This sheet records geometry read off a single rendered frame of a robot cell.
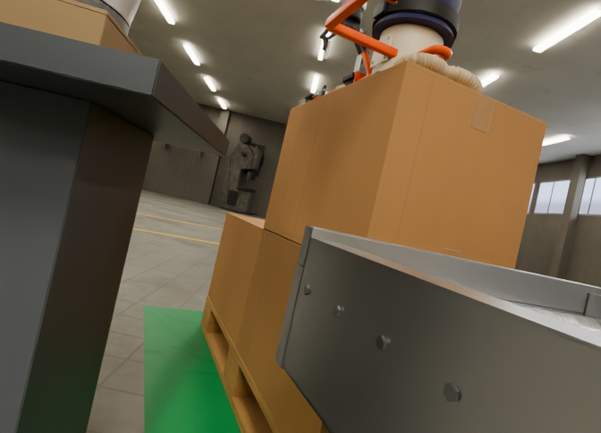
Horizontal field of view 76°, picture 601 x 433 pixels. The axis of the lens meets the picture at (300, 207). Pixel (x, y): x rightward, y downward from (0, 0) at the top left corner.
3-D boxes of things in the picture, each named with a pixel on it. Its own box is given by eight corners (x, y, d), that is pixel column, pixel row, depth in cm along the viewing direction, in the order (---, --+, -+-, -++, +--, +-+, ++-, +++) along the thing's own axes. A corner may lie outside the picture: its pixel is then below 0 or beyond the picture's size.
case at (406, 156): (509, 296, 87) (548, 123, 87) (359, 271, 71) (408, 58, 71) (365, 249, 142) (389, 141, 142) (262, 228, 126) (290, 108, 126)
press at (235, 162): (258, 216, 1580) (275, 143, 1581) (255, 216, 1444) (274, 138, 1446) (220, 207, 1574) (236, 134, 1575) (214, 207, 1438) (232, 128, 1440)
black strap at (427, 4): (476, 35, 100) (478, 20, 100) (403, -3, 91) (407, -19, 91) (419, 59, 121) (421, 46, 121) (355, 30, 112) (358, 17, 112)
